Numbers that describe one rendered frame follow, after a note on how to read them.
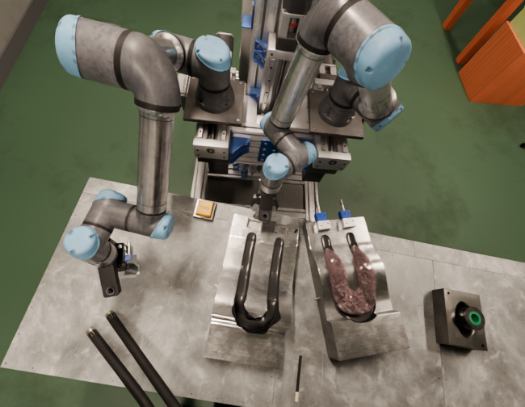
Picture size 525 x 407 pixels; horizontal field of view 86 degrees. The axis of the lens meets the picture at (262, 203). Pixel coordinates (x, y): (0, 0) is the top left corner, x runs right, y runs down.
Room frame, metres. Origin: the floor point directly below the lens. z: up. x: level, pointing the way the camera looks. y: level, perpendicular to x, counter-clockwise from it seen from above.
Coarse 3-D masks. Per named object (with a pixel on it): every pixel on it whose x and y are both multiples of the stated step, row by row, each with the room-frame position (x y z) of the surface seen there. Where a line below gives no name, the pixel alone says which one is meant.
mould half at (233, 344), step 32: (288, 224) 0.40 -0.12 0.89; (256, 256) 0.25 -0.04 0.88; (288, 256) 0.28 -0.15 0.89; (224, 288) 0.10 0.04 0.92; (256, 288) 0.13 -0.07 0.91; (288, 288) 0.17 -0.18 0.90; (224, 320) 0.01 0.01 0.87; (288, 320) 0.06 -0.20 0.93; (224, 352) -0.09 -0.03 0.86; (256, 352) -0.06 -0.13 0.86
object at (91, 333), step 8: (88, 336) -0.16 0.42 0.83; (96, 336) -0.16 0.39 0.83; (96, 344) -0.18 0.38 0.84; (104, 344) -0.17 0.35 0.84; (104, 352) -0.19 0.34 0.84; (112, 352) -0.18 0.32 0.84; (112, 360) -0.20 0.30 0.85; (112, 368) -0.22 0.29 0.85; (120, 368) -0.22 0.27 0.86; (120, 376) -0.23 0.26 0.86; (128, 376) -0.23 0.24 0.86; (128, 384) -0.25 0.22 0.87; (136, 384) -0.24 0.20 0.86; (136, 392) -0.26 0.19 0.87
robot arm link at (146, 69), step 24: (144, 48) 0.42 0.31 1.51; (144, 72) 0.38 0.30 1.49; (168, 72) 0.41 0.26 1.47; (144, 96) 0.36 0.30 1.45; (168, 96) 0.38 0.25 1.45; (144, 120) 0.33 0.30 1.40; (168, 120) 0.36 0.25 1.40; (144, 144) 0.30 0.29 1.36; (168, 144) 0.33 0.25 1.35; (144, 168) 0.26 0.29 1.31; (168, 168) 0.29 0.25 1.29; (144, 192) 0.22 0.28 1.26; (144, 216) 0.18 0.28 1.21; (168, 216) 0.21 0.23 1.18
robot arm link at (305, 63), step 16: (320, 0) 0.66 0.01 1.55; (336, 0) 0.63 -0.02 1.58; (320, 16) 0.62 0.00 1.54; (304, 32) 0.63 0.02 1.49; (320, 32) 0.60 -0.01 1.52; (304, 48) 0.62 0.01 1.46; (320, 48) 0.62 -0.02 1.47; (304, 64) 0.62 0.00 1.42; (320, 64) 0.64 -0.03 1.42; (288, 80) 0.62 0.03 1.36; (304, 80) 0.62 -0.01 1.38; (288, 96) 0.61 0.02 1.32; (304, 96) 0.63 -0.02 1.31; (272, 112) 0.61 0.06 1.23; (288, 112) 0.60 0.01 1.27; (272, 128) 0.59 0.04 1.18; (288, 128) 0.61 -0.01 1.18
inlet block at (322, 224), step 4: (316, 204) 0.54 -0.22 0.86; (320, 212) 0.50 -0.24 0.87; (324, 212) 0.51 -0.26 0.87; (316, 216) 0.48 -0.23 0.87; (320, 216) 0.49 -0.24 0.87; (324, 216) 0.49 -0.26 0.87; (316, 220) 0.47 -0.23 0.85; (320, 220) 0.46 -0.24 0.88; (324, 220) 0.47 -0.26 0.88; (328, 220) 0.47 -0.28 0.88; (316, 224) 0.45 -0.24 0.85; (320, 224) 0.45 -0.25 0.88; (324, 224) 0.45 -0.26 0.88; (328, 224) 0.46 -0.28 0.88; (320, 228) 0.43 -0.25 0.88; (324, 228) 0.44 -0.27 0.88; (328, 228) 0.44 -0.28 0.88
